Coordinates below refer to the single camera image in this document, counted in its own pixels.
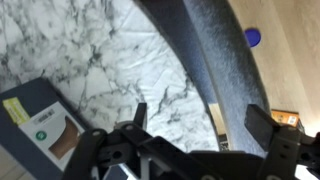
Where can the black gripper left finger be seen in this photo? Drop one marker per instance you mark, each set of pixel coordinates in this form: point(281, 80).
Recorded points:
point(90, 150)

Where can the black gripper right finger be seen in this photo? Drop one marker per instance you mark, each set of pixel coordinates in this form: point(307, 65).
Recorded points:
point(263, 130)

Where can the blue-grey fabric chair back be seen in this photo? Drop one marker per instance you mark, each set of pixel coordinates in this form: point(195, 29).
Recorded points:
point(230, 66)

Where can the round marble dining table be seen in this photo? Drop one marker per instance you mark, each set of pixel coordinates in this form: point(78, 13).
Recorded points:
point(100, 50)

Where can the navy blue cardboard box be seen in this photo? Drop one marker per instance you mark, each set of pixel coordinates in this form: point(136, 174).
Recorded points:
point(33, 96)

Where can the blue round disc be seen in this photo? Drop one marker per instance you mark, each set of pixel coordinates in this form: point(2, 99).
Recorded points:
point(252, 37)

